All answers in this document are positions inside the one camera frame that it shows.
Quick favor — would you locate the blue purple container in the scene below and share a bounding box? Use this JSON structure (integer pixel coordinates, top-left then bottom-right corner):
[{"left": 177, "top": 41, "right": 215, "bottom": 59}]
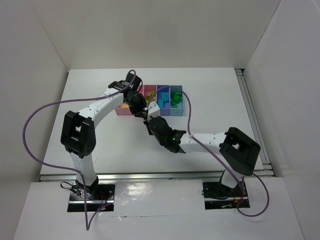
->
[{"left": 156, "top": 85, "right": 171, "bottom": 116}]

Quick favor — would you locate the large pink container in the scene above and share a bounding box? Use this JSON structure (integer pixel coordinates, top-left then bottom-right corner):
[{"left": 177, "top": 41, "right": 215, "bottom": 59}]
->
[{"left": 115, "top": 84, "right": 145, "bottom": 116}]

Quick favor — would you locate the lime printed lego brick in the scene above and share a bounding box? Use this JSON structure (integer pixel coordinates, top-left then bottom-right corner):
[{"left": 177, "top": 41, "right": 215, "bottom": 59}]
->
[{"left": 145, "top": 95, "right": 155, "bottom": 104}]

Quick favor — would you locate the narrow pink container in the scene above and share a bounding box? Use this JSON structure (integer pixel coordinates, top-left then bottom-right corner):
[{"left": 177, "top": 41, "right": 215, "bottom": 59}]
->
[{"left": 144, "top": 84, "right": 157, "bottom": 103}]

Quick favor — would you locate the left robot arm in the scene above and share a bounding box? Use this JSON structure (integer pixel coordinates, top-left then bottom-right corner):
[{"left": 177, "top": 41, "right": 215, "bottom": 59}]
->
[{"left": 60, "top": 72, "right": 147, "bottom": 196}]

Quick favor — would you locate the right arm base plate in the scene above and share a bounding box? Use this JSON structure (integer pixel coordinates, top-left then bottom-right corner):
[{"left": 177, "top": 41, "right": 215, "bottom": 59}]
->
[{"left": 201, "top": 181, "right": 250, "bottom": 210}]

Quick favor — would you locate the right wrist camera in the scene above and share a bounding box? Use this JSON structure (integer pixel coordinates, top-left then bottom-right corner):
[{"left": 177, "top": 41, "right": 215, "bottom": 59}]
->
[{"left": 147, "top": 101, "right": 161, "bottom": 121}]

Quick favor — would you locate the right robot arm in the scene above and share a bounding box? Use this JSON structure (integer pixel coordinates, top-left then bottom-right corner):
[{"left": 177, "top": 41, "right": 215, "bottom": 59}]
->
[{"left": 143, "top": 116, "right": 261, "bottom": 193}]

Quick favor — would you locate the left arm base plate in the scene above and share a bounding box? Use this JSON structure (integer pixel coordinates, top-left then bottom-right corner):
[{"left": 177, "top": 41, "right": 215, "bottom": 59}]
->
[{"left": 60, "top": 181, "right": 116, "bottom": 213}]

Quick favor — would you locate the turquoise arch lego brick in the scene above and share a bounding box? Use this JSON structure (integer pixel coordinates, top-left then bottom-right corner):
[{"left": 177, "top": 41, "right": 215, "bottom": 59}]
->
[{"left": 160, "top": 92, "right": 169, "bottom": 103}]

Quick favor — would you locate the dark green lego plate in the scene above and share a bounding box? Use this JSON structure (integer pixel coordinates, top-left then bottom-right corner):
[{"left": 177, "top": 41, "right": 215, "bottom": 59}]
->
[{"left": 170, "top": 96, "right": 182, "bottom": 108}]

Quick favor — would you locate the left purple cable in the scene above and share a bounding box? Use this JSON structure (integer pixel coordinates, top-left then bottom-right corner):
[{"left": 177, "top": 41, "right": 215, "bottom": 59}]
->
[{"left": 22, "top": 69, "right": 137, "bottom": 231}]

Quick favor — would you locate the light blue container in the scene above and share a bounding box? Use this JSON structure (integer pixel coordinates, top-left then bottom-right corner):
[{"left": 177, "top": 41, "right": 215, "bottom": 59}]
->
[{"left": 169, "top": 85, "right": 184, "bottom": 116}]

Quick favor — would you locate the aluminium rail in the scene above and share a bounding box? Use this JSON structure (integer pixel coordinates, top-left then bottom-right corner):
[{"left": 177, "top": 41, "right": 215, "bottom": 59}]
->
[{"left": 39, "top": 170, "right": 276, "bottom": 182}]

